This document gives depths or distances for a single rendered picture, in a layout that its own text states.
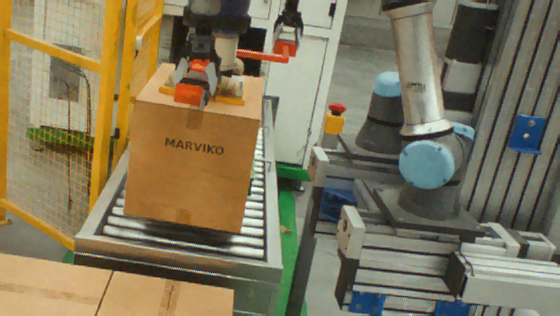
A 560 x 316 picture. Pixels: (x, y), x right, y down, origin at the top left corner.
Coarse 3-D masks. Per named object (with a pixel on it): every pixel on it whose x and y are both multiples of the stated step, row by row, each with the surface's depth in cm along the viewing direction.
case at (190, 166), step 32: (160, 96) 231; (256, 96) 249; (160, 128) 227; (192, 128) 226; (224, 128) 225; (256, 128) 224; (160, 160) 231; (192, 160) 230; (224, 160) 229; (128, 192) 236; (160, 192) 235; (192, 192) 234; (224, 192) 233; (192, 224) 238; (224, 224) 237
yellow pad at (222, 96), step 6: (246, 78) 264; (246, 84) 256; (222, 90) 241; (240, 90) 244; (246, 90) 247; (216, 96) 235; (222, 96) 235; (228, 96) 236; (234, 96) 237; (240, 96) 237; (246, 96) 242; (228, 102) 235; (234, 102) 235; (240, 102) 235
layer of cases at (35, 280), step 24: (0, 264) 226; (24, 264) 229; (48, 264) 231; (0, 288) 213; (24, 288) 215; (48, 288) 217; (72, 288) 219; (96, 288) 221; (120, 288) 223; (144, 288) 225; (168, 288) 227; (192, 288) 229; (216, 288) 231; (0, 312) 202; (24, 312) 203; (48, 312) 205; (72, 312) 207; (96, 312) 210; (120, 312) 210; (144, 312) 212; (168, 312) 214; (192, 312) 215; (216, 312) 217
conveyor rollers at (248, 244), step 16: (256, 144) 383; (256, 176) 334; (256, 192) 317; (256, 208) 300; (112, 224) 268; (128, 224) 268; (144, 224) 268; (160, 224) 269; (176, 224) 276; (256, 224) 284; (128, 240) 253; (144, 240) 259; (160, 240) 259; (176, 240) 259; (192, 240) 260; (208, 240) 267; (224, 240) 267; (240, 240) 267; (256, 240) 268; (240, 256) 259; (256, 256) 259
